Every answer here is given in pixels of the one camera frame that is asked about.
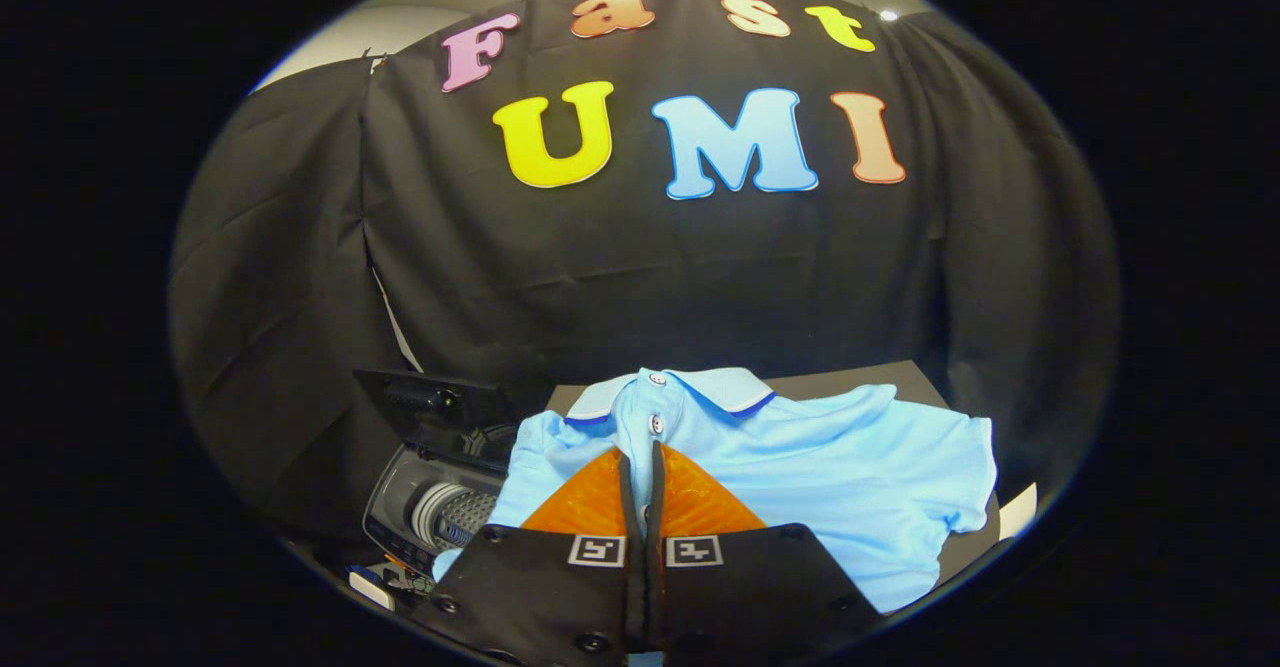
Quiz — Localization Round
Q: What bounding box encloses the dark washing machine lid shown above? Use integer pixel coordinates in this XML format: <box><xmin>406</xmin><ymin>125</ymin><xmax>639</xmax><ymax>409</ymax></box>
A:
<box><xmin>353</xmin><ymin>369</ymin><xmax>521</xmax><ymax>468</ymax></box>

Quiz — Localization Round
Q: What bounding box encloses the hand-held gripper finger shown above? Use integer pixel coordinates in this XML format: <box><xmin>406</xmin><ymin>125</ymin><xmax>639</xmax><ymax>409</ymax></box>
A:
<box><xmin>415</xmin><ymin>447</ymin><xmax>646</xmax><ymax>663</ymax></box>
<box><xmin>645</xmin><ymin>442</ymin><xmax>881</xmax><ymax>658</ymax></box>

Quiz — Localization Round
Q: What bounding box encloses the grey cabinet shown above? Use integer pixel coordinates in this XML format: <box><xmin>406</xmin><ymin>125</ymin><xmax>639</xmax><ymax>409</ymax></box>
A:
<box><xmin>545</xmin><ymin>360</ymin><xmax>1003</xmax><ymax>588</ymax></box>

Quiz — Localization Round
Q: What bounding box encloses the white paper sheet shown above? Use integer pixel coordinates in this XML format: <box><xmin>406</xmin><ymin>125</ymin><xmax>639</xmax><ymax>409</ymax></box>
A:
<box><xmin>997</xmin><ymin>483</ymin><xmax>1038</xmax><ymax>540</ymax></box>

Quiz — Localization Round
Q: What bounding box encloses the black backdrop cloth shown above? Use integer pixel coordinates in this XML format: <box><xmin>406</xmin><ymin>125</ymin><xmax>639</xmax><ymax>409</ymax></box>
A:
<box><xmin>168</xmin><ymin>0</ymin><xmax>1121</xmax><ymax>548</ymax></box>

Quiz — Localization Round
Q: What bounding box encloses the light blue polo shirt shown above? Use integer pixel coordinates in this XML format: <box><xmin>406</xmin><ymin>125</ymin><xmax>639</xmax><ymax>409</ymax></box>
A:
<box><xmin>432</xmin><ymin>367</ymin><xmax>998</xmax><ymax>615</ymax></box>

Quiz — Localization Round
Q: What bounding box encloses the grey top-load washing machine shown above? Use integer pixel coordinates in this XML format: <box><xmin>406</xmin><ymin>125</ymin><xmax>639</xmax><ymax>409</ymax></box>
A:
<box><xmin>345</xmin><ymin>369</ymin><xmax>521</xmax><ymax>608</ymax></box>

